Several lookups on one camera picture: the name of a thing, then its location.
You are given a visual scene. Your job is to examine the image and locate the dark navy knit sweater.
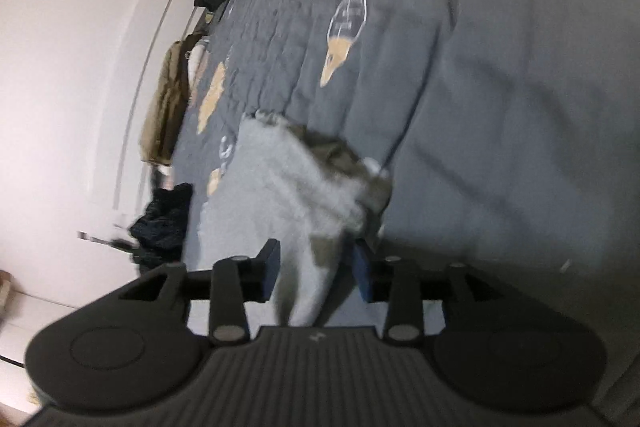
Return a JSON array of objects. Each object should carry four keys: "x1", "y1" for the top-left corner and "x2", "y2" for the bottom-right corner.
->
[{"x1": 130, "y1": 182, "x2": 193, "y2": 275}]

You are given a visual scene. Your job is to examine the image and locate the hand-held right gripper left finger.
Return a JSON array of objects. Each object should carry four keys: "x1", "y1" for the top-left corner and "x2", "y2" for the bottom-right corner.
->
[{"x1": 120, "y1": 238, "x2": 282, "y2": 347}]

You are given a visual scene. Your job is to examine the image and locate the black white pole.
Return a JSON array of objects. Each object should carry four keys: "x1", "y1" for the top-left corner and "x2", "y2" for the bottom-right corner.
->
[{"x1": 77, "y1": 229, "x2": 141, "y2": 253}]

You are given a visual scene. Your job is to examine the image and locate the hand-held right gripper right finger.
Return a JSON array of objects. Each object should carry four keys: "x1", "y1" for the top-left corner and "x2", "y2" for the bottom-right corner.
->
[{"x1": 352, "y1": 241, "x2": 496, "y2": 347}]

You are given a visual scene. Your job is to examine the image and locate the khaki folded clothes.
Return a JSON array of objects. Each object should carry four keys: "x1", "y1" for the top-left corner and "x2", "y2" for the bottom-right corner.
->
[{"x1": 139, "y1": 34, "x2": 208, "y2": 165}]

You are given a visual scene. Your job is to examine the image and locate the light grey garment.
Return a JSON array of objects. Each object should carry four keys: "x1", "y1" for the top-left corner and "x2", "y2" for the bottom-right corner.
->
[{"x1": 200, "y1": 109, "x2": 393, "y2": 328}]

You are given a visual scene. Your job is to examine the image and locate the printed grey bedspread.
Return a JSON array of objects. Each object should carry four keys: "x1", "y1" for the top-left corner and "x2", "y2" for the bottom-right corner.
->
[{"x1": 170, "y1": 0, "x2": 640, "y2": 408}]

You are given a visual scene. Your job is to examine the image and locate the small white cloth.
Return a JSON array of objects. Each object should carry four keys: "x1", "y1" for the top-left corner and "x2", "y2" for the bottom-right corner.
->
[{"x1": 150, "y1": 164, "x2": 173, "y2": 190}]

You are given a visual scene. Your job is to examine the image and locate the white headboard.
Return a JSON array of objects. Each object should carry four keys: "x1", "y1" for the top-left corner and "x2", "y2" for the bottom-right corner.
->
[{"x1": 112, "y1": 0, "x2": 221, "y2": 212}]

